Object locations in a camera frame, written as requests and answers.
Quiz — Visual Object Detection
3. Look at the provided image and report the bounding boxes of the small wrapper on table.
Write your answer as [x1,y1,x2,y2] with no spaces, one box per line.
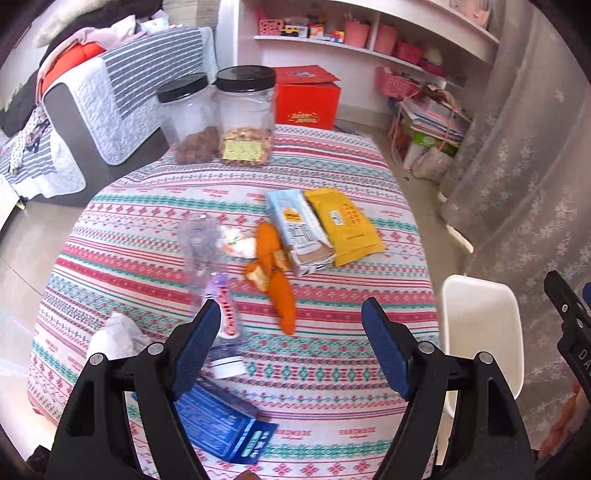
[221,226,256,260]

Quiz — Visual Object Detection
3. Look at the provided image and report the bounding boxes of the white pink bookshelf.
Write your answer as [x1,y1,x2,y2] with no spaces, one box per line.
[216,1,499,126]

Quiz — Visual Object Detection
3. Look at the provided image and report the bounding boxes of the clear crushed plastic bottle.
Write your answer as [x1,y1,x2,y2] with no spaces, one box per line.
[177,213,246,379]

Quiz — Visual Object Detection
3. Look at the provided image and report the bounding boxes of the patterned tablecloth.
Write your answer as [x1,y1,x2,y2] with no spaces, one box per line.
[27,126,439,479]

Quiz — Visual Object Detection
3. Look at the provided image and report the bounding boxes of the pink basket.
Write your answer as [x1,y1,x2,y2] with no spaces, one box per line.
[374,67,421,100]

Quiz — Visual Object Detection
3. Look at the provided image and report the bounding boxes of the red gift box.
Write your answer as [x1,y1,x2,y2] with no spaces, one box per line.
[273,65,342,130]

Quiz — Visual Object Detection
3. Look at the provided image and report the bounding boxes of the jar with nuts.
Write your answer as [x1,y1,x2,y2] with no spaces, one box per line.
[212,65,276,166]

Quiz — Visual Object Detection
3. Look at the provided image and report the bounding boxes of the stack of papers in rack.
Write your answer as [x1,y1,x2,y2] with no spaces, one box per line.
[389,85,472,183]

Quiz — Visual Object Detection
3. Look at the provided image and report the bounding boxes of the milk carton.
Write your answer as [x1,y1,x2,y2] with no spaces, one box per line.
[266,189,335,277]

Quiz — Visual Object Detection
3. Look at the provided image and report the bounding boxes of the blue toothpaste box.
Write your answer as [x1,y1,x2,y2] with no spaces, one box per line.
[174,377,277,465]

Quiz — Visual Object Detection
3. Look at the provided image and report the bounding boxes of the orange cushion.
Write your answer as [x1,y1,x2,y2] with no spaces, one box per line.
[38,42,105,96]

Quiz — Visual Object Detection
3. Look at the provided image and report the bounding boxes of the grey sofa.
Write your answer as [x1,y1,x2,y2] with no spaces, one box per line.
[36,83,168,207]

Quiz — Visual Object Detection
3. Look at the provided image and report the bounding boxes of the yellow snack packet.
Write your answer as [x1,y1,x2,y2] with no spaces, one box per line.
[304,188,386,267]

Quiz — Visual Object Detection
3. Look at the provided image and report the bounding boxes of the white tissue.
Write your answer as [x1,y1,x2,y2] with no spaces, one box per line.
[86,311,150,360]

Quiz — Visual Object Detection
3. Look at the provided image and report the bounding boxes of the lace curtain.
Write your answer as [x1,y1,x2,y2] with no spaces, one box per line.
[441,1,590,447]

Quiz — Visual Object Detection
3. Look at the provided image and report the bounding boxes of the jar with brown snacks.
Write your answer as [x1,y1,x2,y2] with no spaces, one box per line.
[156,72,221,165]

